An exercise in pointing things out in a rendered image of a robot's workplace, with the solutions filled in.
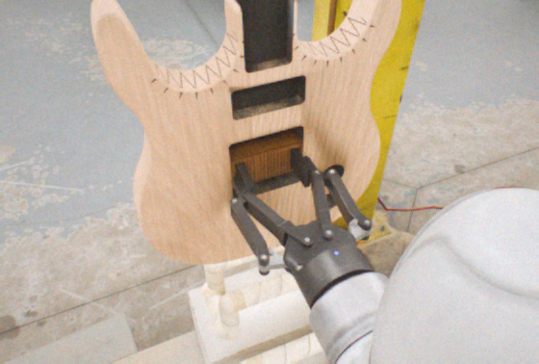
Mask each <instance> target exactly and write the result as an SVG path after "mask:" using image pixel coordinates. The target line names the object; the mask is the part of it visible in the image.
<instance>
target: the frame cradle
mask: <svg viewBox="0 0 539 364"><path fill-rule="evenodd" d="M202 294H203V296H204V298H205V301H206V306H207V309H208V311H209V314H210V317H211V319H212V322H213V327H214V330H215V332H216V334H217V335H218V337H220V338H222V339H226V338H228V337H229V336H230V334H229V333H227V332H226V331H225V330H224V329H223V328H222V327H221V321H220V316H219V310H218V302H219V299H220V298H221V296H222V294H221V292H219V291H214V290H211V289H210V288H208V286H207V284H206V282H205V283H204V285H203V286H202Z"/></svg>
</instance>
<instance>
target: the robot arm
mask: <svg viewBox="0 0 539 364"><path fill-rule="evenodd" d="M290 165H291V166H292V168H293V170H294V171H295V172H296V176H297V177H298V179H300V181H301V183H302V184H303V186H304V188H305V187H311V191H312V197H313V201H314V207H315V213H316V218H317V219H316V220H314V221H311V222H310V223H306V224H300V225H295V224H294V223H291V222H290V221H289V220H287V221H285V220H284V219H283V218H282V216H279V215H278V214H277V213H276V212H274V210H273V209H271V208H269V207H268V205H267V204H266V203H265V202H264V201H262V200H261V199H260V198H259V197H258V196H257V195H256V186H255V185H254V183H253V181H252V179H251V177H250V175H249V173H248V172H247V171H246V169H245V165H244V164H243V163H238V164H236V165H235V169H236V176H235V177H233V185H234V189H235V191H236V193H237V195H238V198H232V199H230V217H231V218H232V219H233V221H234V223H235V224H236V225H237V226H238V229H239V230H240V231H241V233H242V234H243V236H244V239H245V240H246V242H247V244H248V245H249V246H250V248H251V249H252V252H253V253H254V255H255V256H256V258H257V261H258V268H259V273H260V275H261V276H267V275H268V274H269V273H270V270H274V269H284V270H286V271H287V272H288V273H290V275H291V276H292V277H294V278H295V281H296V283H297V286H298V288H299V290H300V292H301V293H302V295H303V296H304V298H305V301H306V302H307V304H308V306H309V308H310V309H311V312H310V315H309V323H310V326H311V327H312V328H313V330H314V334H315V335H316V337H317V339H318V341H319V343H320V344H321V349H322V350H323V352H324V354H325V356H326V358H327V361H328V364H539V191H536V190H532V189H487V190H481V191H478V192H475V193H472V194H470V195H466V196H462V197H460V198H459V199H457V200H455V201H454V202H453V203H450V204H449V205H447V207H445V208H444V209H443V210H441V211H439V212H438V213H437V214H436V215H435V216H434V217H433V218H431V219H429V221H428V222H427V223H426V224H425V225H424V226H423V227H422V229H421V230H420V232H419V233H418V234H416V236H415V237H414V240H413V241H412V242H411V243H410V245H409V246H408V248H407V249H406V251H405V252H404V253H403V255H402V256H401V257H400V258H399V260H398V263H397V264H396V266H395V268H394V270H393V271H392V273H391V277H390V279H389V278H388V277H387V276H385V275H384V274H382V273H376V272H375V271H374V269H373V268H372V266H371V264H370V263H369V262H368V261H367V259H366V256H365V255H364V254H363V253H362V251H361V250H360V249H359V248H358V247H357V245H356V242H358V240H368V239H369V238H370V235H371V231H372V221H371V220H370V219H369V218H366V217H365V215H364V214H363V213H361V212H360V210H358V208H357V205H356V203H355V202H354V200H353V199H352V197H351V195H350V194H349V191H348V189H347V187H346V186H345V184H344V183H343V181H342V178H341V177H340V175H339V173H338V172H337V171H336V170H334V169H329V170H328V171H327V172H321V171H320V170H318V169H317V167H316V166H315V165H314V164H313V162H312V161H311V158H309V157H307V156H305V157H302V155H301V154H300V152H299V151H298V150H297V149H296V147H295V148H292V149H291V158H290ZM325 187H326V188H327V190H328V191H329V193H330V194H331V195H332V197H333V199H334V202H335V204H336V205H337V207H338V209H339V210H340V212H341V214H342V217H343V218H344V220H345V222H346V224H347V225H348V231H349V232H348V231H346V230H344V229H342V228H341V227H339V226H337V225H334V224H332V219H331V216H330V211H329V209H328V206H327V201H326V192H325ZM249 215H250V216H249ZM251 216H252V217H253V218H254V219H255V220H256V221H257V222H259V223H260V224H262V225H263V226H264V227H265V228H266V229H267V231H269V232H270V233H271V234H272V235H274V237H275V238H276V239H278V240H279V243H280V244H281V246H282V247H284V248H285V249H284V253H283V256H280V255H278V254H276V253H275V251H274V250H273V248H272V247H268V246H267V241H266V239H264V237H263V236H262V234H261V233H260V230H259V229H258V227H257V226H256V224H255V223H254V222H253V221H252V218H251Z"/></svg>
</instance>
